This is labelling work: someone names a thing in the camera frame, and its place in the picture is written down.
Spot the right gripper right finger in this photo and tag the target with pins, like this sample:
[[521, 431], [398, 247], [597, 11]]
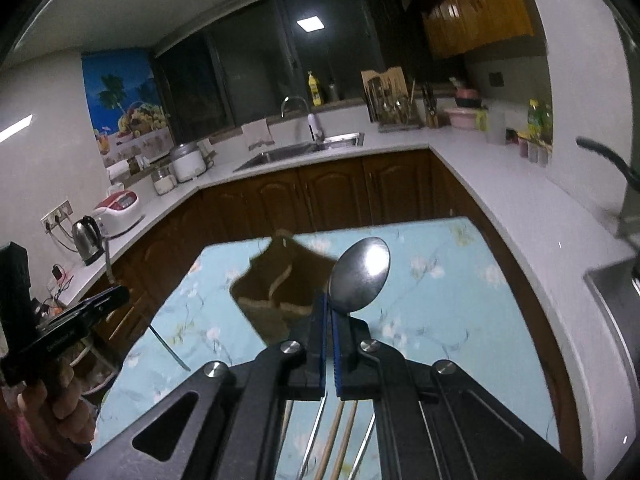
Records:
[[356, 375]]

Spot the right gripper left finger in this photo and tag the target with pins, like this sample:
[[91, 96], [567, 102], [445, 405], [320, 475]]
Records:
[[307, 378]]

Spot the metal spoon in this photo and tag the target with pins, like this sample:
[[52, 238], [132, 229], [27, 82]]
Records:
[[357, 278]]

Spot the wooden chopstick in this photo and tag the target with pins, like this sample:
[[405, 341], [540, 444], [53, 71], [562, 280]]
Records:
[[337, 468], [330, 440]]

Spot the stainless kitchen sink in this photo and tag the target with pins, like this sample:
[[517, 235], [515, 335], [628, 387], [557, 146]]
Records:
[[345, 140]]

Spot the left hand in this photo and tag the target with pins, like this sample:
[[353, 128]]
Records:
[[52, 424]]

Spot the wooden utensil holder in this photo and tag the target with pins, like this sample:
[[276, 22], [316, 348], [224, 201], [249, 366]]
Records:
[[279, 287]]

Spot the stainless electric kettle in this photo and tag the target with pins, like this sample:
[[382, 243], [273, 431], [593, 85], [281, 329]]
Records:
[[88, 239]]

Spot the floral light blue tablecloth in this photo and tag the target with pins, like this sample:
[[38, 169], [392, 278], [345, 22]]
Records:
[[267, 349]]

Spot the metal chopstick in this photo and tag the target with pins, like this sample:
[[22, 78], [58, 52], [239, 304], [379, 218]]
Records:
[[362, 449]]

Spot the white red rice cooker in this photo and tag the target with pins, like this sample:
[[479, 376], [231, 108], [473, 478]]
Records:
[[118, 213]]

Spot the glass jar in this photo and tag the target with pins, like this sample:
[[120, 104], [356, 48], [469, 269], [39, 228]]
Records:
[[163, 180]]

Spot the chrome sink faucet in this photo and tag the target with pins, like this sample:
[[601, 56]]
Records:
[[304, 110]]

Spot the white pot with lid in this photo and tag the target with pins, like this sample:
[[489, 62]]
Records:
[[187, 161]]

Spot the white dish cloth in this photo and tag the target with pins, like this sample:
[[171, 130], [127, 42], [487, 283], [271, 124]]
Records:
[[257, 134]]

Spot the beach fruit poster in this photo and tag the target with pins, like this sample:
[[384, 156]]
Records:
[[126, 113]]

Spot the knife block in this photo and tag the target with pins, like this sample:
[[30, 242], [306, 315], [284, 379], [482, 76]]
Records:
[[430, 104]]

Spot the countertop dish rack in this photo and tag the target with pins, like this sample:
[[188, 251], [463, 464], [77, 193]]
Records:
[[389, 101]]

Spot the pink bowl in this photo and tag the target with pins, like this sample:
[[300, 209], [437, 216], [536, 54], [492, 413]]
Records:
[[465, 118]]

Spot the yellow dish soap bottle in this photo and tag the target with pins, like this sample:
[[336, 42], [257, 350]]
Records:
[[314, 88]]

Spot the oil bottle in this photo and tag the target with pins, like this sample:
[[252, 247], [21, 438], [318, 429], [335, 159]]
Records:
[[535, 121]]

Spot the upper wooden cabinets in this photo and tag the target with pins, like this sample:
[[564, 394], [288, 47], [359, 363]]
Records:
[[455, 27]]

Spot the wall power outlet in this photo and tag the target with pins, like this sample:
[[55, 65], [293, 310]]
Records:
[[56, 216]]

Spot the black pan handle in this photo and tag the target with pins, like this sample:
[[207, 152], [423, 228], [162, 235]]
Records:
[[630, 175]]

